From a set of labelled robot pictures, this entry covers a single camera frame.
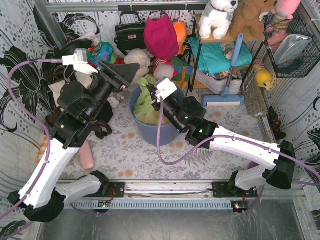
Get green trash bag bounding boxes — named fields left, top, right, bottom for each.
left=133, top=75, right=160, bottom=126

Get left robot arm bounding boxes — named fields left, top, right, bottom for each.
left=7, top=60, right=140, bottom=223

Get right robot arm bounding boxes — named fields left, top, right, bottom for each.
left=148, top=87, right=295, bottom=198

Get cream canvas tote bag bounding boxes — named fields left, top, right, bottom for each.
left=49, top=71, right=92, bottom=107

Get colourful printed bag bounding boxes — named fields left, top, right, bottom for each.
left=86, top=41, right=117, bottom=68

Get blue trash bin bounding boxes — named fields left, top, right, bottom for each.
left=128, top=83, right=188, bottom=147

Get magenta cloth bag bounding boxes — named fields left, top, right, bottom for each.
left=143, top=14, right=179, bottom=60

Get red cloth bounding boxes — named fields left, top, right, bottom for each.
left=114, top=58, right=125, bottom=65

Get white plush sheep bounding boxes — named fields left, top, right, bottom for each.
left=124, top=48, right=151, bottom=81

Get black leather handbag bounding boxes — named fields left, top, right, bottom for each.
left=114, top=11, right=147, bottom=56

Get pink plush doll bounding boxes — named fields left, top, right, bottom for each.
left=153, top=58, right=178, bottom=80

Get rainbow striped cloth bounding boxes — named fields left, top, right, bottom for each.
left=147, top=56, right=195, bottom=91

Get white shoe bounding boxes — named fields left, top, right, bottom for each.
left=195, top=71, right=243, bottom=95

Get black round hat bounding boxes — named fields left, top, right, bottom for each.
left=53, top=39, right=93, bottom=59

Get teal folded cloth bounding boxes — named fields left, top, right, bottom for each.
left=198, top=43, right=253, bottom=75

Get orange plush toy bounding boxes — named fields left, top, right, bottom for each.
left=173, top=21, right=187, bottom=48

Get wooden metal shelf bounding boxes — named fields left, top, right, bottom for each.
left=187, top=14, right=266, bottom=93

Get pink case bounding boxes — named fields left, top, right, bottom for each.
left=78, top=140, right=95, bottom=171

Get orange checkered cloth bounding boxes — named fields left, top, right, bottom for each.
left=36, top=136, right=48, bottom=163

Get yellow plush toy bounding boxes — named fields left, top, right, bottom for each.
left=255, top=66, right=272, bottom=91

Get purple orange sock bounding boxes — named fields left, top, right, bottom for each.
left=248, top=161, right=259, bottom=169

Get white plush dog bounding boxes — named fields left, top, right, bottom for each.
left=199, top=0, right=239, bottom=40

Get brown teddy bear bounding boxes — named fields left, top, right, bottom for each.
left=230, top=0, right=278, bottom=40

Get silver foil pouch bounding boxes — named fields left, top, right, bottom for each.
left=273, top=34, right=312, bottom=65

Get pink plush toy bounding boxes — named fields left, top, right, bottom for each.
left=270, top=0, right=301, bottom=30

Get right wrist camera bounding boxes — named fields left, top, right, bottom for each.
left=151, top=78, right=177, bottom=103

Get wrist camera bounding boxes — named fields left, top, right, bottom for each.
left=62, top=48, right=98, bottom=75
left=151, top=78, right=177, bottom=103

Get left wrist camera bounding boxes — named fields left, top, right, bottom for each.
left=62, top=48, right=98, bottom=75

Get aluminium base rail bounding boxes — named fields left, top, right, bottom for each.
left=91, top=180, right=306, bottom=200

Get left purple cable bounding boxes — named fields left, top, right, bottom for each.
left=0, top=58, right=101, bottom=236

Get purple cable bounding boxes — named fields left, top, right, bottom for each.
left=156, top=96, right=320, bottom=215
left=0, top=58, right=101, bottom=236

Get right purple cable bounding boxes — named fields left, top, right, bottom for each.
left=156, top=96, right=320, bottom=215

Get black wire basket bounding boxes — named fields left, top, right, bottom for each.
left=264, top=12, right=320, bottom=78

